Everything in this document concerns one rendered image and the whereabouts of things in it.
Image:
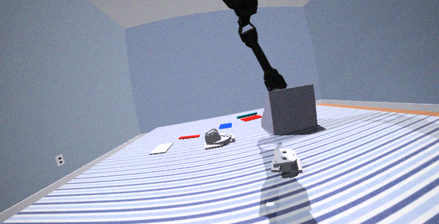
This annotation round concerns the blue rectangular plate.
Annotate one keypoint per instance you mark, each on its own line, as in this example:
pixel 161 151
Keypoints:
pixel 225 126

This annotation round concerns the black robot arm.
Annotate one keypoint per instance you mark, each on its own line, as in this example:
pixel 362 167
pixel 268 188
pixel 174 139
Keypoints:
pixel 273 80

